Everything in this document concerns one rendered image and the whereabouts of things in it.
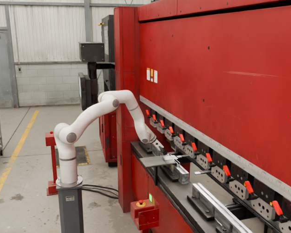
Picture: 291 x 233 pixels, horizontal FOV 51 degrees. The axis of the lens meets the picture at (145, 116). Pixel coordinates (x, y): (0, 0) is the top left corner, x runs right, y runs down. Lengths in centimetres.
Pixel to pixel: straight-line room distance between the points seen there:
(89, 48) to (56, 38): 599
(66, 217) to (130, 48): 176
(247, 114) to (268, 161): 25
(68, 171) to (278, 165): 138
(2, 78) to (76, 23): 260
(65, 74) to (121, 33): 623
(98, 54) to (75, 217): 170
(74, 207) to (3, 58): 746
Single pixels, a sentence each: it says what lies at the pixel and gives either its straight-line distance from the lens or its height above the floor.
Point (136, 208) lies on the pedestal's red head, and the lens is 237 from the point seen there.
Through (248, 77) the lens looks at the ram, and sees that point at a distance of 161.
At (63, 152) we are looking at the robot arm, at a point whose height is 124.
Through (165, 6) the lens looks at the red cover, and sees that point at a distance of 254.
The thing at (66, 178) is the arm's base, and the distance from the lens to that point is 226.
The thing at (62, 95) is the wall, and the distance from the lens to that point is 942.
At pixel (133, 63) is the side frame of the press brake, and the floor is 174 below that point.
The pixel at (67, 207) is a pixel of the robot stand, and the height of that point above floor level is 84.
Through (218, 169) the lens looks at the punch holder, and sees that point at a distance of 192.
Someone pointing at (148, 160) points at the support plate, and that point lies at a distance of 262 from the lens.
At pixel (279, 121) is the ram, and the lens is 145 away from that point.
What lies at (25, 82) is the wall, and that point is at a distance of 945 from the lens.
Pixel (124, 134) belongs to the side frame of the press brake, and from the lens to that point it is 338.
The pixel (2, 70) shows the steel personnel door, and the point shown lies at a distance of 948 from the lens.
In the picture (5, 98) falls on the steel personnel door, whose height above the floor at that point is 28.
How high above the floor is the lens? 202
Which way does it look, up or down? 15 degrees down
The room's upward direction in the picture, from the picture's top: straight up
